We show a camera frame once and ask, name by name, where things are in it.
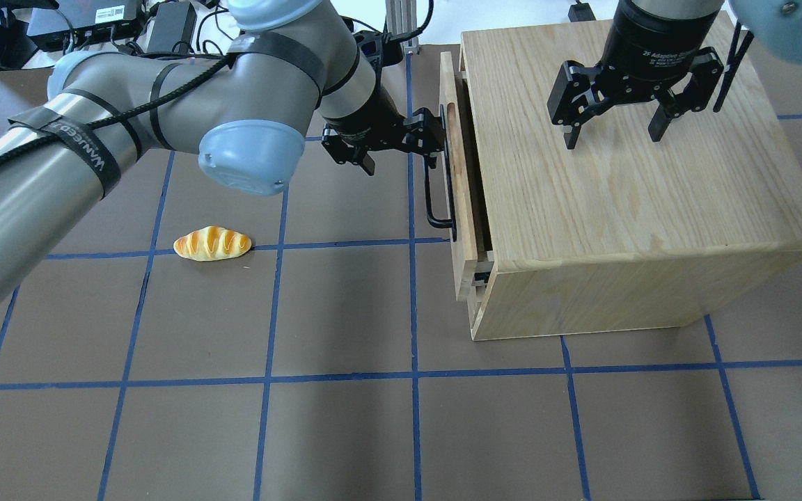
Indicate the wooden drawer cabinet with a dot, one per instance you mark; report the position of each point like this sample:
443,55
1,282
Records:
620,233

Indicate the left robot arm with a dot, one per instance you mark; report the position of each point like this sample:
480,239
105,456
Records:
245,117

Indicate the aluminium frame post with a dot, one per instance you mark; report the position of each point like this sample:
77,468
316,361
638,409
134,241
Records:
401,17

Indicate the wooden drawer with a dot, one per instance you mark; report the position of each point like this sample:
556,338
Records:
471,247

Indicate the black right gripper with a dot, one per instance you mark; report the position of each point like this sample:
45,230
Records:
651,43

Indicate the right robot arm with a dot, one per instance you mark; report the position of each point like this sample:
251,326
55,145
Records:
776,24

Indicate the toy bread loaf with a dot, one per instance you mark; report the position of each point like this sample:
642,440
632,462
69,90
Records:
212,243

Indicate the brown paper table mat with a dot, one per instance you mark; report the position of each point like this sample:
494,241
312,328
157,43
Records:
333,362

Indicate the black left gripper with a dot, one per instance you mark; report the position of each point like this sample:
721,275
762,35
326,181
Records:
367,120

